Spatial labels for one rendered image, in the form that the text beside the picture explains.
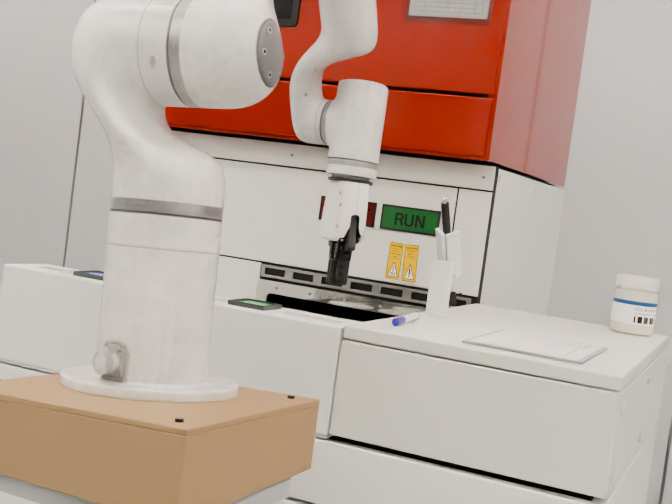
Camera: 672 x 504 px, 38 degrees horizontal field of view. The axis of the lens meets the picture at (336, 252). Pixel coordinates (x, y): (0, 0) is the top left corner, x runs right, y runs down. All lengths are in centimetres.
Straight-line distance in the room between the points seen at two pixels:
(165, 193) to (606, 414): 55
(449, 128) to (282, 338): 67
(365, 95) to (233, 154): 51
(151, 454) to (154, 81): 39
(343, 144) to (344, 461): 56
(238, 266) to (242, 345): 72
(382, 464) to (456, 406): 12
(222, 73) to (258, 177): 101
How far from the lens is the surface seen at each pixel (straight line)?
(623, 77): 334
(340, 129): 161
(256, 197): 202
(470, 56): 183
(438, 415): 122
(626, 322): 169
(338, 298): 192
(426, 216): 187
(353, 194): 159
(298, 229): 197
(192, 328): 104
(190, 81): 104
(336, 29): 155
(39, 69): 433
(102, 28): 109
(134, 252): 103
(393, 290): 190
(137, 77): 107
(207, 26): 103
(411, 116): 185
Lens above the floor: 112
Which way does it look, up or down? 3 degrees down
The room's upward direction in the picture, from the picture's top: 8 degrees clockwise
